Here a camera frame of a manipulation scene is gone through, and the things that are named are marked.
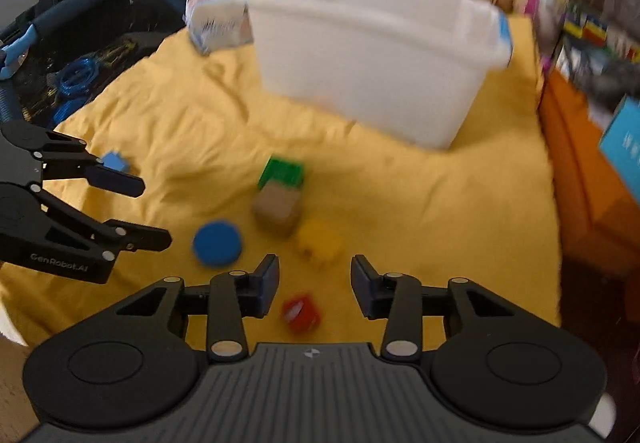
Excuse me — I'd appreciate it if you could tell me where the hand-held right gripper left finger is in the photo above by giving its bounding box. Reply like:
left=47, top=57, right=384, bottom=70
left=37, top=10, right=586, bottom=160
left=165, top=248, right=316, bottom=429
left=116, top=254, right=281, bottom=364

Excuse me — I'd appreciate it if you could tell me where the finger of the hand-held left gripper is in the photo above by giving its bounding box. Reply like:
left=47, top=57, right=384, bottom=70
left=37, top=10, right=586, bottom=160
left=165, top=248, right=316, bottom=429
left=34, top=133, right=147, bottom=198
left=31, top=183, right=173, bottom=265

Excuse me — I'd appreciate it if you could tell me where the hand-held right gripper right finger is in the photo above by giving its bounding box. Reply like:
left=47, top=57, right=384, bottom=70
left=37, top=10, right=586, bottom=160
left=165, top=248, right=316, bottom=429
left=350, top=254, right=531, bottom=361

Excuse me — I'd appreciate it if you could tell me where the small blue toy block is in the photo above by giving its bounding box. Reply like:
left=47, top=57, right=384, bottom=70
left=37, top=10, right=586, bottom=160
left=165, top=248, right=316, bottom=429
left=99, top=151, right=129, bottom=174

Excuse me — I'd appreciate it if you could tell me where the red toy cube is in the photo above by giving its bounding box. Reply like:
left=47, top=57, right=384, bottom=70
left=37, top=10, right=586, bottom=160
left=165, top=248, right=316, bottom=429
left=281, top=293, right=322, bottom=332

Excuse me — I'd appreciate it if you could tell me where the white plastic storage bin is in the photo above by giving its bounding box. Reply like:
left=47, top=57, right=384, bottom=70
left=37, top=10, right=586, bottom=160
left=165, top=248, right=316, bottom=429
left=235, top=0, right=515, bottom=151

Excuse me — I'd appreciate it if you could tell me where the yellow toy block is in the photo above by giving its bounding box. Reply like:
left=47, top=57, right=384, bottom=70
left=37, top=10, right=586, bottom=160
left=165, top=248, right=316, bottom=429
left=296, top=218, right=344, bottom=265

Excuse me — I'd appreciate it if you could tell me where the blue toy disc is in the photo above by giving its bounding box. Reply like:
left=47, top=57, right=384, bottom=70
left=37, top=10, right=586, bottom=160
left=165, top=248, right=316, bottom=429
left=192, top=221, right=244, bottom=268

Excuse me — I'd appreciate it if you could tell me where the brown toy cube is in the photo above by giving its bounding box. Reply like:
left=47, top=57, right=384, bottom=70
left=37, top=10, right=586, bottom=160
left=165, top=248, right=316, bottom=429
left=251, top=184, right=303, bottom=237

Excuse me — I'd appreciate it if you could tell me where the yellow cloth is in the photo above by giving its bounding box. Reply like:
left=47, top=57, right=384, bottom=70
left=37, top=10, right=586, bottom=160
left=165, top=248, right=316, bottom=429
left=0, top=15, right=563, bottom=359

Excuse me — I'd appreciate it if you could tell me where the green toy block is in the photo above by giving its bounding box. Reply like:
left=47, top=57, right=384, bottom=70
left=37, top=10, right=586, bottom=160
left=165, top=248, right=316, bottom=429
left=258, top=154, right=306, bottom=192

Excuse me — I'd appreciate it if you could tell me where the black bag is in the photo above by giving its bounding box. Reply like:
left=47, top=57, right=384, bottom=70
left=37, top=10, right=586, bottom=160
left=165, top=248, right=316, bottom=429
left=0, top=0, right=188, bottom=130

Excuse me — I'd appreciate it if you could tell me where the wet wipes pack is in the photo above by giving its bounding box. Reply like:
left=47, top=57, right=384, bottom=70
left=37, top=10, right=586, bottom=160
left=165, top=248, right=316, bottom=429
left=185, top=0, right=254, bottom=56

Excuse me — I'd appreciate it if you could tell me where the long orange box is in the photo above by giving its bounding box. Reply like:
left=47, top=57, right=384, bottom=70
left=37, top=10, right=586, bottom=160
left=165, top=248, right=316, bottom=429
left=539, top=70, right=640, bottom=276

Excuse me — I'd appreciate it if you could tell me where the blue sign box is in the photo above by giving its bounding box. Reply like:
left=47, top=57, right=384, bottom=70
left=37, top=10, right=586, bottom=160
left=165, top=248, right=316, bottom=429
left=599, top=94, right=640, bottom=204

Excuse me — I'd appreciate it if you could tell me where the shelf with assorted goods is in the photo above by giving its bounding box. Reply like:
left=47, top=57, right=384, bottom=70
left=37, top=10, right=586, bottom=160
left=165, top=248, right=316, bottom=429
left=544, top=0, right=640, bottom=100

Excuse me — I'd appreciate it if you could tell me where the blue plastic ring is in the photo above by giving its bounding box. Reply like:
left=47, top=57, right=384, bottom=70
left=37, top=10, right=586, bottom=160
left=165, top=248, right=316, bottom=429
left=56, top=57, right=99, bottom=97

